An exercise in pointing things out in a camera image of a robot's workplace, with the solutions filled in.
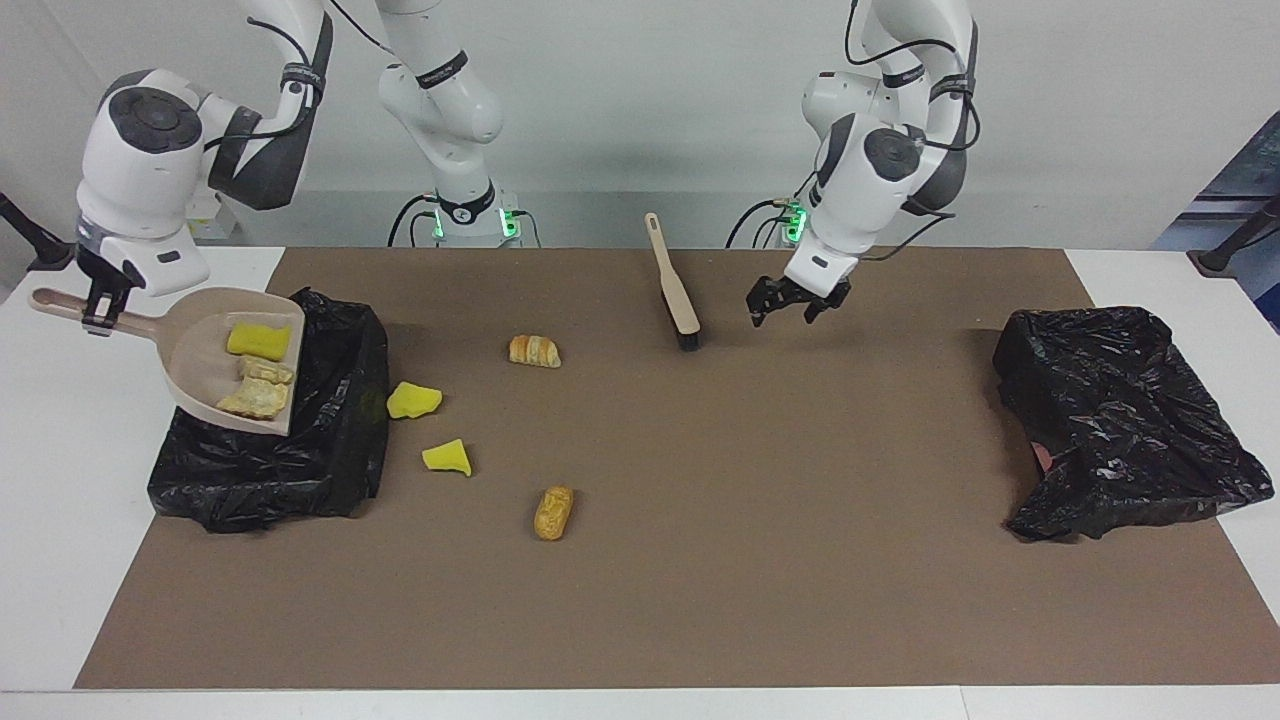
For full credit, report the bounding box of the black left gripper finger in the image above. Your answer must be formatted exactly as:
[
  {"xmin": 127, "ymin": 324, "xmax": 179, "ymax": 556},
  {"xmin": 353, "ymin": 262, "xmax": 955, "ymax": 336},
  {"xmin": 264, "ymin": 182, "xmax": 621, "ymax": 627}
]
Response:
[
  {"xmin": 746, "ymin": 280, "xmax": 791, "ymax": 329},
  {"xmin": 803, "ymin": 285, "xmax": 853, "ymax": 323}
]

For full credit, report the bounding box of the beige plastic dustpan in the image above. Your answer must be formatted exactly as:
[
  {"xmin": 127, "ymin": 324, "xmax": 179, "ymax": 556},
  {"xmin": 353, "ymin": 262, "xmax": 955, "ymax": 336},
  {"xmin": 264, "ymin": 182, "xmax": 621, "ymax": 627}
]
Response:
[{"xmin": 28, "ymin": 286, "xmax": 307, "ymax": 438}]

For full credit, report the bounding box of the beige hand brush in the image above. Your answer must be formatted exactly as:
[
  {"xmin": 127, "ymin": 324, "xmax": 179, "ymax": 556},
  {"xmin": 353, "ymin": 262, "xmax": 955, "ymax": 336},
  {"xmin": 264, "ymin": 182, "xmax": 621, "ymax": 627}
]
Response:
[{"xmin": 644, "ymin": 212, "xmax": 704, "ymax": 352}]

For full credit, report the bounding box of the yellow sponge piece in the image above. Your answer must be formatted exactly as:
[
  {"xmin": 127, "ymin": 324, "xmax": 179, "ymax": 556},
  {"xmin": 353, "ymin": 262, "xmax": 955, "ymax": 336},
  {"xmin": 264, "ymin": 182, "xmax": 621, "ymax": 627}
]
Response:
[
  {"xmin": 422, "ymin": 439, "xmax": 473, "ymax": 478},
  {"xmin": 387, "ymin": 381, "xmax": 443, "ymax": 420},
  {"xmin": 226, "ymin": 322, "xmax": 293, "ymax": 361}
]

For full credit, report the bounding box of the pale bread chunk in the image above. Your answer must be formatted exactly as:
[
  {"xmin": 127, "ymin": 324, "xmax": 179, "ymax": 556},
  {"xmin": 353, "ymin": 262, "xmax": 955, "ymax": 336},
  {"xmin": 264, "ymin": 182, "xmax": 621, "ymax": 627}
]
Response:
[{"xmin": 215, "ymin": 378, "xmax": 293, "ymax": 420}]

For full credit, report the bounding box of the brown oblong bread roll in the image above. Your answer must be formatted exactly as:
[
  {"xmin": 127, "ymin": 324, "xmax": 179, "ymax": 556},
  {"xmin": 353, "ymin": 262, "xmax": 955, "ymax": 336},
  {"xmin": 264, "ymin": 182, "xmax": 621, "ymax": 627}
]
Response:
[{"xmin": 533, "ymin": 485, "xmax": 576, "ymax": 542}]

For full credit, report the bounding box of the black bag lined trash bin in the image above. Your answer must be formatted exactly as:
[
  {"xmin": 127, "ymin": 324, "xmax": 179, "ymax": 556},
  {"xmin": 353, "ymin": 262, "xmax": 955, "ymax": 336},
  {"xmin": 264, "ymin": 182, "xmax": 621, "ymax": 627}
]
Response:
[
  {"xmin": 993, "ymin": 306, "xmax": 1275, "ymax": 542},
  {"xmin": 148, "ymin": 287, "xmax": 391, "ymax": 533}
]

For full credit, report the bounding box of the brown table mat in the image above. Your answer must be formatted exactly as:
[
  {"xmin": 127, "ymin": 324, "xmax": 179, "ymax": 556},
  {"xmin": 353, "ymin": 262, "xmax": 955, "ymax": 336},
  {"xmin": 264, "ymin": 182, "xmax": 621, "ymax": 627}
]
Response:
[{"xmin": 75, "ymin": 247, "xmax": 1280, "ymax": 689}]

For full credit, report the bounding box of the blue grey cabinet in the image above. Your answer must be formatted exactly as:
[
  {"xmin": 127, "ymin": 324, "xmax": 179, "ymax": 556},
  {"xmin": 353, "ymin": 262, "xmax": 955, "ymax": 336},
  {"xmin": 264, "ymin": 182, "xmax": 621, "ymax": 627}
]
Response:
[{"xmin": 1150, "ymin": 110, "xmax": 1280, "ymax": 333}]

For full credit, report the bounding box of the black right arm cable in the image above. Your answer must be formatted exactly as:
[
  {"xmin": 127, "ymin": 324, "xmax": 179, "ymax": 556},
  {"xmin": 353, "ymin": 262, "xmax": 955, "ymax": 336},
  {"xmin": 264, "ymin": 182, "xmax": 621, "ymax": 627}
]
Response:
[{"xmin": 205, "ymin": 0, "xmax": 393, "ymax": 153}]

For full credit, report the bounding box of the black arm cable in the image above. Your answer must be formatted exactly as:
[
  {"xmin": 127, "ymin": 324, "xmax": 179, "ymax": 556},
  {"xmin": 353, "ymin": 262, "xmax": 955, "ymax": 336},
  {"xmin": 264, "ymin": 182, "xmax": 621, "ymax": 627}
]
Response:
[
  {"xmin": 205, "ymin": 0, "xmax": 393, "ymax": 153},
  {"xmin": 845, "ymin": 0, "xmax": 986, "ymax": 263}
]

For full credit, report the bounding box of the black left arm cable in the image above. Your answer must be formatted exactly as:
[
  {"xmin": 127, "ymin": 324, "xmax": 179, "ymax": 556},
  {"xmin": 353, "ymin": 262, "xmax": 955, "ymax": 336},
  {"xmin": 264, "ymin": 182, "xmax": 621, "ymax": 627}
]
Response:
[{"xmin": 845, "ymin": 0, "xmax": 986, "ymax": 263}]

